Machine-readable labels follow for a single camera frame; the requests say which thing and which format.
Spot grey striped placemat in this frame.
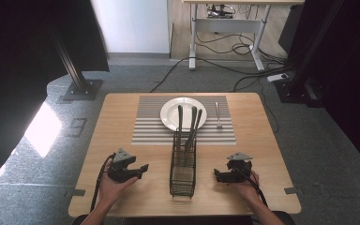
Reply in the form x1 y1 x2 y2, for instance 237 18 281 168
131 95 237 146

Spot person's right hand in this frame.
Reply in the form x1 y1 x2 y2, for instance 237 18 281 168
231 170 263 204

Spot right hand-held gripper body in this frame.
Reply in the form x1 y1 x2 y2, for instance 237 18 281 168
225 151 254 184

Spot white wall panel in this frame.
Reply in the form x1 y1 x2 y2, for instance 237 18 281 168
89 0 173 54

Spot silver fork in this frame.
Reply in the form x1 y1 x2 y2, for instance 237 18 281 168
214 101 224 130

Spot white height-adjustable desk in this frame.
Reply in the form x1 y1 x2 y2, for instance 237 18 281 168
182 0 306 72

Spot black metal stand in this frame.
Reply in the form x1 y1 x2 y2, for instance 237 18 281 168
47 22 104 102
274 0 346 105

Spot dark curtain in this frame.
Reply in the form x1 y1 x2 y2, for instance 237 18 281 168
277 0 360 179
0 0 111 196

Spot white power strip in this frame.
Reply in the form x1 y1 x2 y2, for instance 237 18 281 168
266 72 291 83

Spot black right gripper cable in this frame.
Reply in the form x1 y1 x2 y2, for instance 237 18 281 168
232 168 269 208

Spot person's left hand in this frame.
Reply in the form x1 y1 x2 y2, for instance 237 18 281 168
97 158 140 208

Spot grey floor socket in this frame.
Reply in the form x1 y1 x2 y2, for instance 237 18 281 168
67 117 88 139

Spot white round plate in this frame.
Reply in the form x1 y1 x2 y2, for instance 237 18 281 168
159 97 208 132

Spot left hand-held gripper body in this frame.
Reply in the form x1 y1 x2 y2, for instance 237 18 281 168
107 147 138 184

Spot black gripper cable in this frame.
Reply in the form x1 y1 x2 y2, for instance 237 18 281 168
89 152 117 214
232 168 269 208

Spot black floor cables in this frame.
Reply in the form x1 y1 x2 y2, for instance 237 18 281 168
149 31 296 134

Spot black-handled straight cutlery piece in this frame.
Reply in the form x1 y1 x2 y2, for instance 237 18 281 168
176 104 185 149

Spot black wire cutlery basket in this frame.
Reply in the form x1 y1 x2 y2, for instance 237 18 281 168
169 128 198 199

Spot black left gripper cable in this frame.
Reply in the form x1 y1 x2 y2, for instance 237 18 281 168
89 152 117 214

